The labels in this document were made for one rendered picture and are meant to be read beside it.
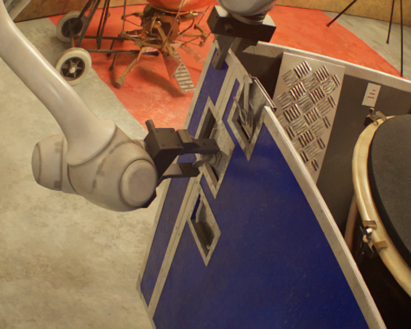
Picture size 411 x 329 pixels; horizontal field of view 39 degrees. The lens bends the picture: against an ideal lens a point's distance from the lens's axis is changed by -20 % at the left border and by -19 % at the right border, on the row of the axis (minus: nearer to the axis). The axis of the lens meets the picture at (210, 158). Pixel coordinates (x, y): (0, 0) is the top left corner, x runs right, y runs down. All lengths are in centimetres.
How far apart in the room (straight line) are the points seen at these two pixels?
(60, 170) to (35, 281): 95
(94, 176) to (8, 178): 144
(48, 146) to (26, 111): 171
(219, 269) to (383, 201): 44
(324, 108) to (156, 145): 53
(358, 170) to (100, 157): 45
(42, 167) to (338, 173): 95
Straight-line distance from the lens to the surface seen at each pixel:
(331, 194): 187
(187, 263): 153
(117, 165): 100
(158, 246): 171
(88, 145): 102
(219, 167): 139
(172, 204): 162
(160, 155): 125
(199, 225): 148
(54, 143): 115
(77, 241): 224
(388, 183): 114
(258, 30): 136
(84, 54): 300
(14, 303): 196
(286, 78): 156
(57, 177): 115
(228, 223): 133
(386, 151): 124
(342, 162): 181
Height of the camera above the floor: 151
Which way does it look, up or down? 32 degrees down
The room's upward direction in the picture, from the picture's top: 19 degrees clockwise
